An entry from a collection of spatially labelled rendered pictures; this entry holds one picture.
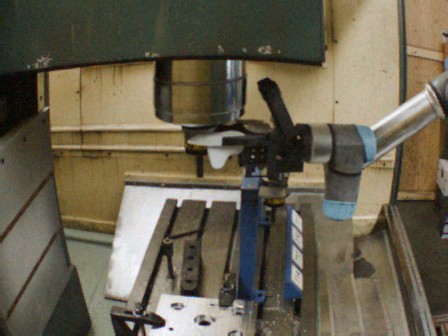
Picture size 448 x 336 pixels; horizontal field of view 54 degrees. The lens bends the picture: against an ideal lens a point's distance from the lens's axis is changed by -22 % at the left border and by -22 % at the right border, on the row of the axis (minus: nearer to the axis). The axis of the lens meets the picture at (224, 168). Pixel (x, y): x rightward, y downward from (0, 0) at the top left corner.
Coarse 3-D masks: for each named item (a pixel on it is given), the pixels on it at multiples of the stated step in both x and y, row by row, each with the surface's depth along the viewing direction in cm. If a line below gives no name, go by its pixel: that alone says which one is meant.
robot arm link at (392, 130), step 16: (432, 80) 104; (416, 96) 107; (432, 96) 103; (400, 112) 107; (416, 112) 105; (432, 112) 104; (384, 128) 108; (400, 128) 107; (416, 128) 106; (384, 144) 109; (400, 144) 110
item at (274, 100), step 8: (264, 80) 93; (272, 80) 92; (264, 88) 91; (272, 88) 91; (264, 96) 93; (272, 96) 92; (280, 96) 92; (272, 104) 93; (280, 104) 93; (272, 112) 95; (280, 112) 93; (280, 120) 94; (288, 120) 94; (280, 128) 96; (288, 128) 95; (288, 136) 96
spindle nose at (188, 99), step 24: (168, 72) 84; (192, 72) 83; (216, 72) 83; (240, 72) 86; (168, 96) 86; (192, 96) 84; (216, 96) 85; (240, 96) 88; (168, 120) 88; (192, 120) 86; (216, 120) 87
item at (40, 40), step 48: (0, 0) 74; (48, 0) 74; (96, 0) 74; (144, 0) 74; (192, 0) 73; (240, 0) 73; (288, 0) 72; (0, 48) 78; (48, 48) 78; (96, 48) 78; (144, 48) 77; (192, 48) 77; (240, 48) 76; (288, 48) 75
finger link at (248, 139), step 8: (224, 136) 91; (232, 136) 92; (240, 136) 92; (248, 136) 92; (256, 136) 92; (264, 136) 93; (224, 144) 92; (232, 144) 92; (240, 144) 92; (248, 144) 92; (256, 144) 93
